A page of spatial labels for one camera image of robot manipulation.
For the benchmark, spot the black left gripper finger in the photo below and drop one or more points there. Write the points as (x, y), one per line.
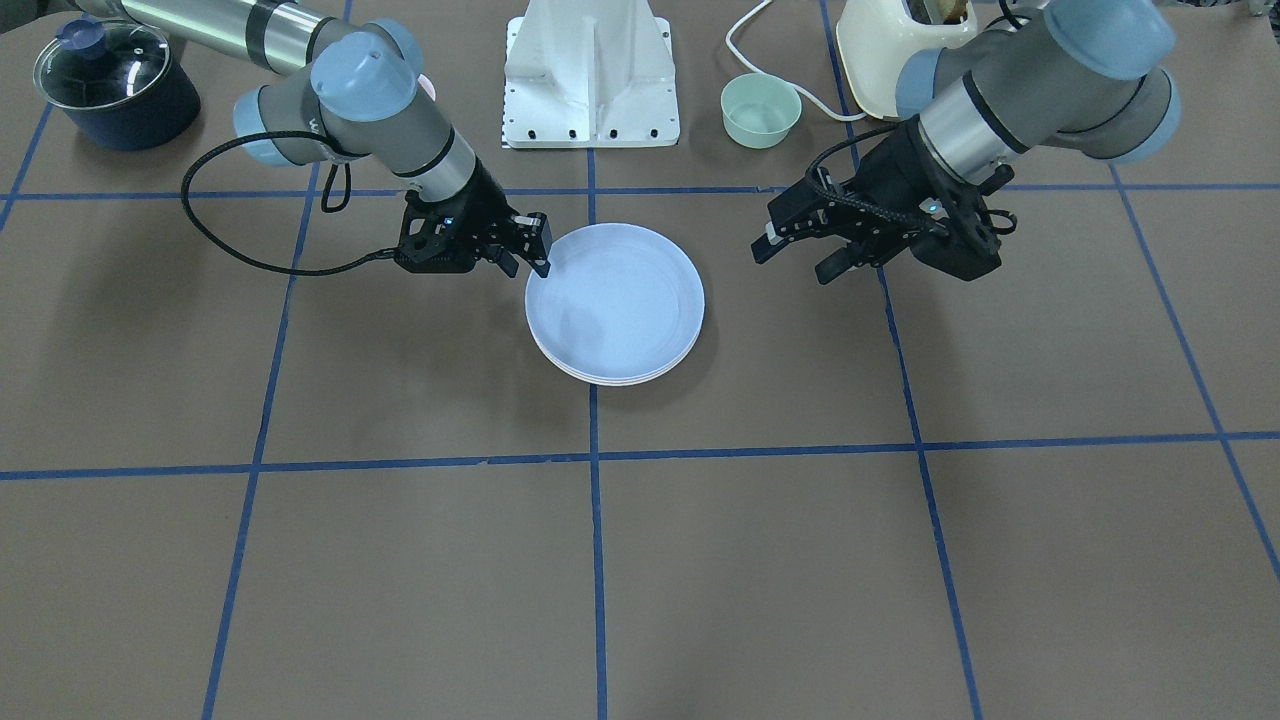
(769, 244)
(839, 262)

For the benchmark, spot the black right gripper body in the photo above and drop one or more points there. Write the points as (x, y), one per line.
(491, 201)

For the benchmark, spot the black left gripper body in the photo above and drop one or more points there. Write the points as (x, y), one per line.
(893, 168)

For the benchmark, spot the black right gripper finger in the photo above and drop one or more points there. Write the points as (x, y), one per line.
(539, 262)
(505, 261)

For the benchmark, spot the blue plate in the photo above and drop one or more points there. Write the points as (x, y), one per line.
(616, 279)

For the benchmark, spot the pink plate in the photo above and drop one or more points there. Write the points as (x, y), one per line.
(577, 349)

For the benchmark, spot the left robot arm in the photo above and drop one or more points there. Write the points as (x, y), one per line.
(1086, 76)

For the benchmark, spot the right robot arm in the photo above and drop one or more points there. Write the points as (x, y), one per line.
(349, 92)

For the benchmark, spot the cream white plate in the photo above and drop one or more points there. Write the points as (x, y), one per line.
(609, 371)

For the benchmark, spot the green bowl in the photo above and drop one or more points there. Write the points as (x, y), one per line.
(759, 110)

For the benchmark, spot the pink bowl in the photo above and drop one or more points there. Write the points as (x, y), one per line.
(427, 86)

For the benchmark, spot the cream toaster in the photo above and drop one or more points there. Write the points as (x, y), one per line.
(875, 39)

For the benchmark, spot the dark blue pot glass lid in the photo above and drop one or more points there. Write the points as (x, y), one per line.
(120, 83)

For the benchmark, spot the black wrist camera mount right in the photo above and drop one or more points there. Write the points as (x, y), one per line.
(435, 237)

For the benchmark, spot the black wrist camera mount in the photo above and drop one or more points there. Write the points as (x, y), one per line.
(965, 242)
(435, 237)

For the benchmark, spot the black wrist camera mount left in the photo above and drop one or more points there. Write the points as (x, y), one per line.
(965, 242)

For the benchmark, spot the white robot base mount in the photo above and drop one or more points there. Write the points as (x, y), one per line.
(589, 75)

